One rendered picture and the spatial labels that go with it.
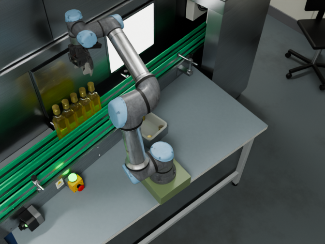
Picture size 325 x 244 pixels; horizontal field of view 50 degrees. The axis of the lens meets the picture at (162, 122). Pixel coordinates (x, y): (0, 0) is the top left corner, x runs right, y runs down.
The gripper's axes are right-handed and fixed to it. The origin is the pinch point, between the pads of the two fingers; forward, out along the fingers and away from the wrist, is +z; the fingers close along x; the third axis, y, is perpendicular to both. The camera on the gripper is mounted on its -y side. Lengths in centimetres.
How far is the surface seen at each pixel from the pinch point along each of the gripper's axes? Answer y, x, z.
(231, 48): -113, 22, 39
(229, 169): -80, 59, 126
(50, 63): 13.1, -12.2, -6.6
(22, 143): 41, -15, 35
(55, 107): 23.2, 0.0, 9.0
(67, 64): 3.7, -12.3, 0.4
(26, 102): 30.8, -15.1, 10.6
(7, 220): 72, 16, 39
